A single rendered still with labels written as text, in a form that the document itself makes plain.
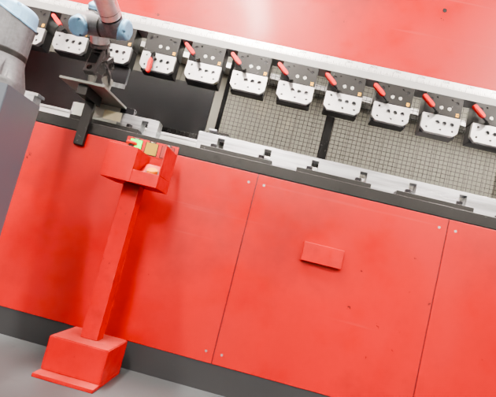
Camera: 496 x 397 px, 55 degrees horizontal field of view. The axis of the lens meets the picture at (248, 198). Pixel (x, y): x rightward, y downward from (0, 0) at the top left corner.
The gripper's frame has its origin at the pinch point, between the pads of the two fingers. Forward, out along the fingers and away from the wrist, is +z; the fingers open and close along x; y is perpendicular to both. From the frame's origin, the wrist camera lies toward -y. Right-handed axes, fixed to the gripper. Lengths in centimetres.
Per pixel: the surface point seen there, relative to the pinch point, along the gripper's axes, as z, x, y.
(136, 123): 9.7, -16.8, -0.5
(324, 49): -28, -87, 30
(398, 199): 8, -127, -15
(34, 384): 49, -26, -99
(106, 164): 4, -24, -44
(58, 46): -10.3, 25.5, 14.8
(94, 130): 8.9, -5.2, -15.6
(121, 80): -2.0, -4.5, 12.2
